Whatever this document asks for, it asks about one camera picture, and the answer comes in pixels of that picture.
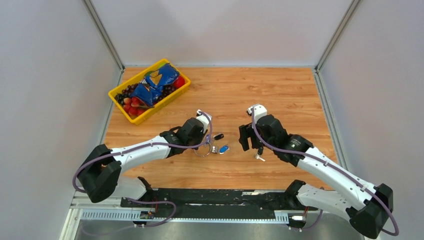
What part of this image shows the blue snack bag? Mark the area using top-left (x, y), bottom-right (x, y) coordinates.
top-left (134, 63), bottom-right (180, 97)

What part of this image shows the dark grape bunch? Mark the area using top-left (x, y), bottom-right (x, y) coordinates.
top-left (114, 83), bottom-right (177, 107)

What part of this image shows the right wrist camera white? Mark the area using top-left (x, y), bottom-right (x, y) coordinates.
top-left (246, 103), bottom-right (268, 124)

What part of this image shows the aluminium frame rail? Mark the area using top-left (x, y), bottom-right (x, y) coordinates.
top-left (59, 187), bottom-right (382, 240)

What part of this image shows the yellow plastic bin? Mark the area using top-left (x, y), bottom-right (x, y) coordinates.
top-left (108, 58), bottom-right (191, 125)

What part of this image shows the key with blue tag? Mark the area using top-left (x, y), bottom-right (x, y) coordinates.
top-left (218, 145), bottom-right (230, 155)

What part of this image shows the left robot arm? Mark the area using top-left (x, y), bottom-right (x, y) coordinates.
top-left (72, 111), bottom-right (213, 207)

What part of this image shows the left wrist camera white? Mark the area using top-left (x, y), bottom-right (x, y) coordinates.
top-left (196, 109), bottom-right (212, 134)

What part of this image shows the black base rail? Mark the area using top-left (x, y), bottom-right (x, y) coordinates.
top-left (120, 188), bottom-right (306, 220)

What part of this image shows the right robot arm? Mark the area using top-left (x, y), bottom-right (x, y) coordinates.
top-left (239, 107), bottom-right (400, 239)

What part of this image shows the key with black tag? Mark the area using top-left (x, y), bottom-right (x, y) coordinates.
top-left (254, 147), bottom-right (266, 162)

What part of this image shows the large metal keyring with keys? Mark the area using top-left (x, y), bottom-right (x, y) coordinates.
top-left (194, 133), bottom-right (230, 158)

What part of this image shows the red apple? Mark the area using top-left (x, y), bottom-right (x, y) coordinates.
top-left (172, 75), bottom-right (185, 89)

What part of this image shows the red strawberries cluster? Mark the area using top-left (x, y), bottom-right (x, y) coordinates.
top-left (122, 97), bottom-right (146, 117)

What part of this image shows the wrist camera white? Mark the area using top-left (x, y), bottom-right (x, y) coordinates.
top-left (246, 103), bottom-right (268, 124)
top-left (196, 109), bottom-right (212, 134)

